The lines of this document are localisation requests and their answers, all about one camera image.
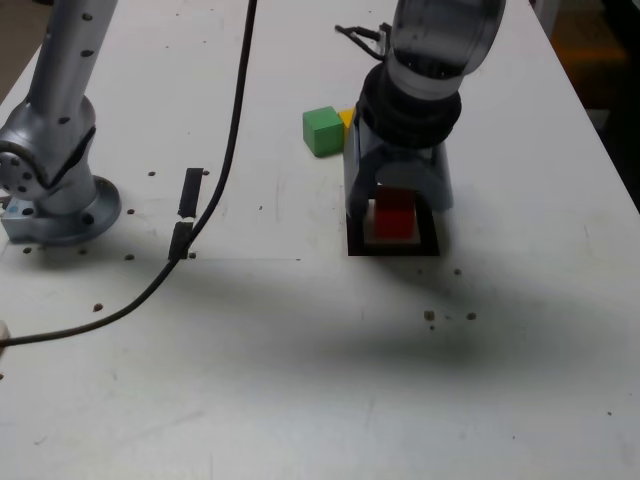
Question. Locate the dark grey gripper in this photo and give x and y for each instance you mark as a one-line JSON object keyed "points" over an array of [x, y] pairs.
{"points": [[407, 154]]}

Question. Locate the red cube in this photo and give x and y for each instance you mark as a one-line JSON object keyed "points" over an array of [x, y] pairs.
{"points": [[395, 220]]}

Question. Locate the yellow cube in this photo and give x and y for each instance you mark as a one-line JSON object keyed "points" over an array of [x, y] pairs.
{"points": [[346, 117]]}

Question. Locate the green cube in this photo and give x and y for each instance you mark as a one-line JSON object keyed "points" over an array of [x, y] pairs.
{"points": [[322, 132]]}

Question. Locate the black tape square outline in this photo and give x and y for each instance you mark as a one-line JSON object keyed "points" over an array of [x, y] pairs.
{"points": [[395, 250]]}

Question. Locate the black tape strip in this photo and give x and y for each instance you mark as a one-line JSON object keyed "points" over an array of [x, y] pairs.
{"points": [[190, 192]]}

